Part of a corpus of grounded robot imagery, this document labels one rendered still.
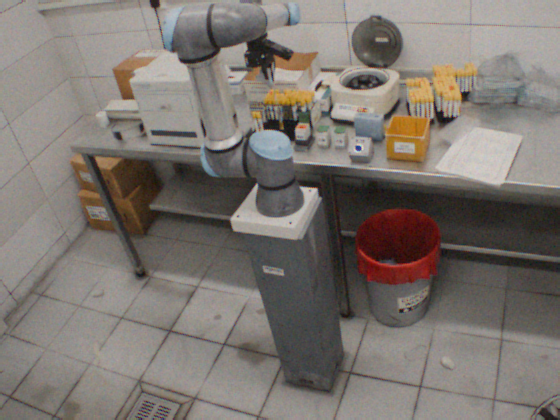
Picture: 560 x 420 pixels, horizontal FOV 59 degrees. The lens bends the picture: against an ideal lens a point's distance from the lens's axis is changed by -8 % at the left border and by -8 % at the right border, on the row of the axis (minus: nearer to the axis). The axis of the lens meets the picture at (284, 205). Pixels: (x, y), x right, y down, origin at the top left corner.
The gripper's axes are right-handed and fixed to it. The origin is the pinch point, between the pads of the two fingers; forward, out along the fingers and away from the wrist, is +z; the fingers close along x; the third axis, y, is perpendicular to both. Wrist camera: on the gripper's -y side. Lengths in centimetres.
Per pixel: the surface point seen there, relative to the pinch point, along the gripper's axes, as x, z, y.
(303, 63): -43.9, 12.0, 4.9
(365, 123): 1.3, 13.8, -33.7
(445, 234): -20, 82, -61
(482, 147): 1, 20, -75
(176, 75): 9.3, -8.5, 33.6
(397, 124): -1.5, 15.0, -44.7
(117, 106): -12, 18, 89
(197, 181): -39, 82, 77
